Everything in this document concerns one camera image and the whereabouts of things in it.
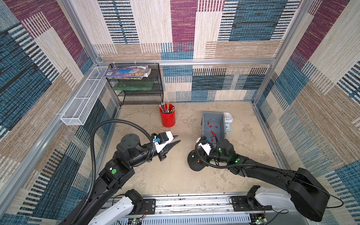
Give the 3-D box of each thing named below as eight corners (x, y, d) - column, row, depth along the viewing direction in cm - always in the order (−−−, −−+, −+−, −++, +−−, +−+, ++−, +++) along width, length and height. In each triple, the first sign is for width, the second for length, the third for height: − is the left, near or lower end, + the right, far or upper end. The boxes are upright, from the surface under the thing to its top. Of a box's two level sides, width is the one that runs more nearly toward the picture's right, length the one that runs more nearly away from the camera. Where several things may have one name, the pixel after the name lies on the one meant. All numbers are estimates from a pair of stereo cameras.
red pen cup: (161, 127, 107) (158, 114, 95) (162, 117, 113) (160, 103, 102) (175, 127, 107) (174, 113, 95) (175, 117, 113) (174, 103, 102)
